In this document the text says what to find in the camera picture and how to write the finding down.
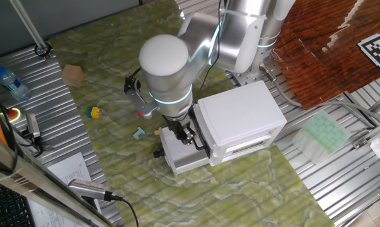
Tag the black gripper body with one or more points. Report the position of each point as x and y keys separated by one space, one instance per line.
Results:
x=178 y=123

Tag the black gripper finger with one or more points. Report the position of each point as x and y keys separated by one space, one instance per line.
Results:
x=191 y=135
x=181 y=136

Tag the white plastic drawer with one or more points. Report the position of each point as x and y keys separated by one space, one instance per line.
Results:
x=183 y=156

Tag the black drawer knob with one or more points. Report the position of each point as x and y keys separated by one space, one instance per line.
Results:
x=159 y=153

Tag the white plastic drawer cabinet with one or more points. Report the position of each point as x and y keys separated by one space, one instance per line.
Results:
x=240 y=116

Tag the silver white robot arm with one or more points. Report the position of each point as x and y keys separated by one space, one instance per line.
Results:
x=167 y=69

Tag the tan wooden angled piece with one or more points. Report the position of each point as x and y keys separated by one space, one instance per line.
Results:
x=157 y=132

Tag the pink translucent plastic block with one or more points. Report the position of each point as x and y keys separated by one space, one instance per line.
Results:
x=139 y=114

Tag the light blue number one block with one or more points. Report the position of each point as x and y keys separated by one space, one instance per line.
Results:
x=138 y=135

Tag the green marble pattern mat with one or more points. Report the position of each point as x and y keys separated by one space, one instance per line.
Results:
x=193 y=195

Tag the teal yellow clear brick stack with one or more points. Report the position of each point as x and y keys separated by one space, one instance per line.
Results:
x=94 y=112

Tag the grey conduit with metal connector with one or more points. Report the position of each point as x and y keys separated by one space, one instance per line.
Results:
x=267 y=72

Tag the plain wooden cube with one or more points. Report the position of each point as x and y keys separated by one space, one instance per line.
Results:
x=72 y=75

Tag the printed paper sheet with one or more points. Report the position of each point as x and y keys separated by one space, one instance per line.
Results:
x=70 y=170

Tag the translucent green grid pad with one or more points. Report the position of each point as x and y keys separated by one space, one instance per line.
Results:
x=322 y=137

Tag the orange woven cloth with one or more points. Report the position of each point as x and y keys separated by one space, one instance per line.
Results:
x=319 y=47

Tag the red emergency stop button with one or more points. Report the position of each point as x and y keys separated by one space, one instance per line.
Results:
x=14 y=114

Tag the clear water bottle blue cap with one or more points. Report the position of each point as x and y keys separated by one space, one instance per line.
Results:
x=13 y=84

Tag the black keyboard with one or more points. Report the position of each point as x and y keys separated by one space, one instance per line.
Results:
x=7 y=208

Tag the black white fiducial marker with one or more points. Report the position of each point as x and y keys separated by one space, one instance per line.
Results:
x=377 y=50

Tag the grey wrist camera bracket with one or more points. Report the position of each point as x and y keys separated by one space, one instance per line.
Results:
x=139 y=101

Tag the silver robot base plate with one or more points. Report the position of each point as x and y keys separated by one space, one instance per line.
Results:
x=240 y=79

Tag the silver camera on black mount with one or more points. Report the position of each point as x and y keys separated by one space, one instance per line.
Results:
x=32 y=124

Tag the aluminium frame beam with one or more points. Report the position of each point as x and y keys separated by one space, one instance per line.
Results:
x=26 y=170

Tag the aluminium frame profile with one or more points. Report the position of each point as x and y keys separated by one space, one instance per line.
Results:
x=378 y=107

